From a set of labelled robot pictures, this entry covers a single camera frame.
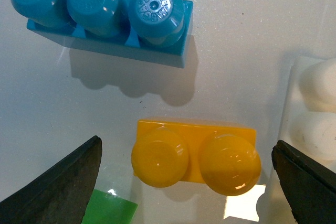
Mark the white studded base plate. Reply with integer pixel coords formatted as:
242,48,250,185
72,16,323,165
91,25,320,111
278,57,335,170

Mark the yellow two-stud block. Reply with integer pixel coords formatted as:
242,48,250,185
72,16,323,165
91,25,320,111
131,117,261,196

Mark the green two-stud block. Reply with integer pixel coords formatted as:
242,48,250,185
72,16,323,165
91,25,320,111
82,189,138,224

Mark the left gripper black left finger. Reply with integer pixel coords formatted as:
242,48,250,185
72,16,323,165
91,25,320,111
1,136,102,223

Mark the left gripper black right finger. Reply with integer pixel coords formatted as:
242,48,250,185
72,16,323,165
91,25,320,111
271,140,335,223

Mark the blue three-stud block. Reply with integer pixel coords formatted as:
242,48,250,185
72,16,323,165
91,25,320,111
11,0,193,68

